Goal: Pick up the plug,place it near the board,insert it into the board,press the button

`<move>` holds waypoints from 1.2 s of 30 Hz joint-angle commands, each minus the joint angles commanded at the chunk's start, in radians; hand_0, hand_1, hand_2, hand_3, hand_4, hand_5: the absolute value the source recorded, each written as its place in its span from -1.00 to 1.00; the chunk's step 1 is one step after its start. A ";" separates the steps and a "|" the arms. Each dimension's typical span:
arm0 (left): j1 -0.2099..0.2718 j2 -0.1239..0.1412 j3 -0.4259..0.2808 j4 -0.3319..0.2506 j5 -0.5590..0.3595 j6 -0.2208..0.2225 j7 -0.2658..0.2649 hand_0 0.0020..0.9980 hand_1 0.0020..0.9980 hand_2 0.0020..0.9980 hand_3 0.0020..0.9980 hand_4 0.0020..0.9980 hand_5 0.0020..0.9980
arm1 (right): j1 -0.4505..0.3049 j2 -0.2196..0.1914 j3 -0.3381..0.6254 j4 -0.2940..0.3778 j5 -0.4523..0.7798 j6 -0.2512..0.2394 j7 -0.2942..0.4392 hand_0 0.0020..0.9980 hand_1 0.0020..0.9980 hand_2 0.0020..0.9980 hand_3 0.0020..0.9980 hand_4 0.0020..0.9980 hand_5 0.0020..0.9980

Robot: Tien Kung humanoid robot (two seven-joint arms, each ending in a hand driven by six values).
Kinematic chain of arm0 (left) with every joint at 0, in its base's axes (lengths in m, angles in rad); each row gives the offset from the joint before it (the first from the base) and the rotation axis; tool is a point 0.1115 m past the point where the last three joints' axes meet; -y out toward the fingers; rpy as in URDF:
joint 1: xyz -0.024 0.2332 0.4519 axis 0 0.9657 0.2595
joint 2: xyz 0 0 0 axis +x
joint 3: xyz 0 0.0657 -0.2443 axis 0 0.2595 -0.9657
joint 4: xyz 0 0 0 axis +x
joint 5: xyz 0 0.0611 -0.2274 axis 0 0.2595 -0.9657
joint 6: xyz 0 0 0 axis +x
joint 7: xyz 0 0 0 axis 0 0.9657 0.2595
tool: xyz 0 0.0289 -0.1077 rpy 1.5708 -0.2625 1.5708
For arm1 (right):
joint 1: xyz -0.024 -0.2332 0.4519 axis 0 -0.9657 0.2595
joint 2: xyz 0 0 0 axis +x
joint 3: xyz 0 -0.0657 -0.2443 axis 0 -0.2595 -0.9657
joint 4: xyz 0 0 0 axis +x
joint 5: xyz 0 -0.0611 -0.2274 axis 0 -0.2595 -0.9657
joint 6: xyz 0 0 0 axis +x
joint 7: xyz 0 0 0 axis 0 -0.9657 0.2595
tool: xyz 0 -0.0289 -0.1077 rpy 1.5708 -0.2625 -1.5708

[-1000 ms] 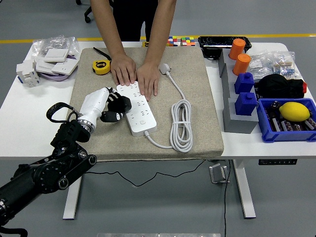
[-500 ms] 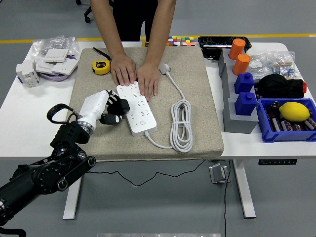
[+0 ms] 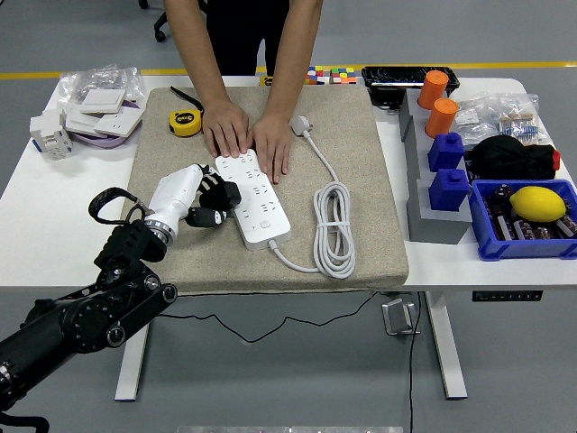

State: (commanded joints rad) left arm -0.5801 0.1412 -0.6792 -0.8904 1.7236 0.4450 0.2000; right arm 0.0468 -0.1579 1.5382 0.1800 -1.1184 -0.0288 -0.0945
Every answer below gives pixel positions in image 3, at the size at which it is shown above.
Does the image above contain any white power strip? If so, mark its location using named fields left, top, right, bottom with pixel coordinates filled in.
left=215, top=148, right=292, bottom=253

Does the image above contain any black stand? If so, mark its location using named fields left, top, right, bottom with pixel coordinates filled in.
left=369, top=88, right=405, bottom=111

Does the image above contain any white table leg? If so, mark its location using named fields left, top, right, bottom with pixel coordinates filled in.
left=114, top=324, right=151, bottom=402
left=423, top=290, right=468, bottom=401

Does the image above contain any clear bag of white parts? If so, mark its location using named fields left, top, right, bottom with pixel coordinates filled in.
left=453, top=97, right=499, bottom=146

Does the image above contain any person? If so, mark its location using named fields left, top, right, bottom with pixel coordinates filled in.
left=164, top=0, right=325, bottom=185

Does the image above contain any thick black cable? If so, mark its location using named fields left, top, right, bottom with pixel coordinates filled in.
left=408, top=291, right=423, bottom=433

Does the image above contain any white wall switch plate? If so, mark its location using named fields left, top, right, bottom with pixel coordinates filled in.
left=79, top=88, right=127, bottom=115

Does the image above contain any white plastic plate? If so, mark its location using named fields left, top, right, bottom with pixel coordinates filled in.
left=64, top=106, right=103, bottom=135

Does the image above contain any yellow tape measure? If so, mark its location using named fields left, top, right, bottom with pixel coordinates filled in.
left=168, top=107, right=204, bottom=138

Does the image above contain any person's right hand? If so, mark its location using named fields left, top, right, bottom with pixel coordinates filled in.
left=201, top=97, right=251, bottom=159

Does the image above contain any clear bag of small parts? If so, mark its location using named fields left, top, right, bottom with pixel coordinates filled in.
left=57, top=65, right=146, bottom=109

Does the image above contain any black office chair base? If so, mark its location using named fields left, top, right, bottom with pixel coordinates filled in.
left=137, top=0, right=172, bottom=44

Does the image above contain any grey-brown fabric mat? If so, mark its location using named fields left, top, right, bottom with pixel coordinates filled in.
left=122, top=85, right=410, bottom=297

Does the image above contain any blue plastic bin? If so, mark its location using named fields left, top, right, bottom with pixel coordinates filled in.
left=467, top=178, right=577, bottom=263

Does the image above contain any black table control panel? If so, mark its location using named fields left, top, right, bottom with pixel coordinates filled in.
left=472, top=290, right=544, bottom=302

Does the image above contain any yellow lemon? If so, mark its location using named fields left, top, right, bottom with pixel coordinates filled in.
left=508, top=186, right=567, bottom=223

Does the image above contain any black strap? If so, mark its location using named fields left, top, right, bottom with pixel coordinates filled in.
left=169, top=86, right=206, bottom=111

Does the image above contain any white terminal block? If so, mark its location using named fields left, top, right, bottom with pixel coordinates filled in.
left=29, top=108, right=74, bottom=162

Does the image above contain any black cloth bundle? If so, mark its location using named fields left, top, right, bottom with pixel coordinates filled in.
left=468, top=134, right=562, bottom=180

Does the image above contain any blue plastic block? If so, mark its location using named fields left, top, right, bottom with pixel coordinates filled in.
left=427, top=168, right=472, bottom=212
left=427, top=132, right=465, bottom=173

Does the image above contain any white wall socket plate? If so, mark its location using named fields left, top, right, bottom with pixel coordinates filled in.
left=92, top=109, right=146, bottom=138

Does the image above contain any thin black plug cord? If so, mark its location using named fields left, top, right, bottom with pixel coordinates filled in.
left=157, top=290, right=411, bottom=345

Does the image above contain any clear bag of resistors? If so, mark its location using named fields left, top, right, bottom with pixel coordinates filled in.
left=489, top=92, right=542, bottom=145

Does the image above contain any silver metal hook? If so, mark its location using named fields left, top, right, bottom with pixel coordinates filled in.
left=381, top=298, right=422, bottom=336

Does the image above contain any orange plastic cup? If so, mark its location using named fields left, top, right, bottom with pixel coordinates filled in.
left=416, top=69, right=450, bottom=110
left=424, top=97, right=459, bottom=140

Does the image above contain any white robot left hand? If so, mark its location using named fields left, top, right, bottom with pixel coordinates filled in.
left=146, top=163, right=235, bottom=229

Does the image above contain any person's left hand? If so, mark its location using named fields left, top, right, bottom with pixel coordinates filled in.
left=249, top=110, right=294, bottom=185

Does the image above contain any white power cord with plug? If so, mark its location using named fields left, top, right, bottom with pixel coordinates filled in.
left=268, top=115, right=357, bottom=280

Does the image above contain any grey stepped block stand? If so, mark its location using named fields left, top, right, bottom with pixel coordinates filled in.
left=398, top=88, right=472, bottom=245

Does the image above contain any black glossy tray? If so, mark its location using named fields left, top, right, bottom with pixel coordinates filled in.
left=361, top=65, right=461, bottom=91

